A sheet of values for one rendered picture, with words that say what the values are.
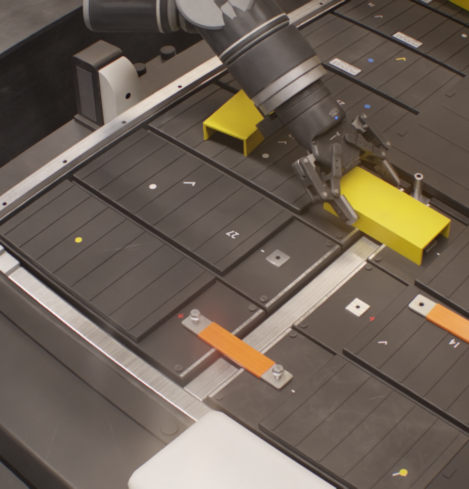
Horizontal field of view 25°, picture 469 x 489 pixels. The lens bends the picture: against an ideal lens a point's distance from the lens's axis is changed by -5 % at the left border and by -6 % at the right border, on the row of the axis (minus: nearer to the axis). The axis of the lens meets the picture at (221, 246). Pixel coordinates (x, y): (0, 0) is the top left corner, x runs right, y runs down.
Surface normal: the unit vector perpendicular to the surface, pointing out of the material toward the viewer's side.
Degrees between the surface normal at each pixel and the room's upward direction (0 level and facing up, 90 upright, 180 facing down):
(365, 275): 0
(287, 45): 41
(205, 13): 61
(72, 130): 0
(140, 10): 81
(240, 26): 57
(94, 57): 0
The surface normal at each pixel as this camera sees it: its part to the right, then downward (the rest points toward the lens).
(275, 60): -0.06, 0.11
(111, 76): 0.43, -0.27
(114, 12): -0.14, 0.62
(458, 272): -0.04, -0.72
